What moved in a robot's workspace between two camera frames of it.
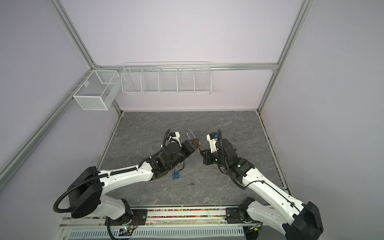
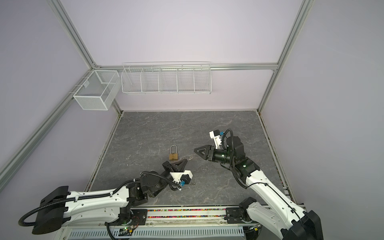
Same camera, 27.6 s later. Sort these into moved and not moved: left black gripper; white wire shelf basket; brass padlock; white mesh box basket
Moved: brass padlock; left black gripper
Not moved: white wire shelf basket; white mesh box basket
